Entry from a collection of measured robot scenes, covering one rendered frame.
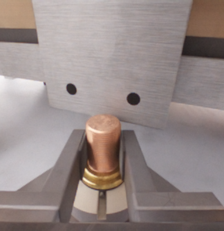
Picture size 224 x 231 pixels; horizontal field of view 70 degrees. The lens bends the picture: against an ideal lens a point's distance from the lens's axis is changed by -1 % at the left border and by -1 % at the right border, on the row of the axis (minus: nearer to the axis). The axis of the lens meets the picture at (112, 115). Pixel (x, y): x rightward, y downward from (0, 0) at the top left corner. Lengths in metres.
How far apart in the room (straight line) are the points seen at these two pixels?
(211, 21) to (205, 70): 0.06
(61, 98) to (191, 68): 0.13
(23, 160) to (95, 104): 0.19
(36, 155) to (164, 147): 0.23
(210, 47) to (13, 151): 0.33
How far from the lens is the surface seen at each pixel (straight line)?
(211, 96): 0.19
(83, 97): 0.16
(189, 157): 0.32
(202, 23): 0.22
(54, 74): 0.17
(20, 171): 0.29
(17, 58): 0.27
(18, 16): 0.32
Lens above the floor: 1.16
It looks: 30 degrees up
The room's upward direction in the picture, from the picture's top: 178 degrees counter-clockwise
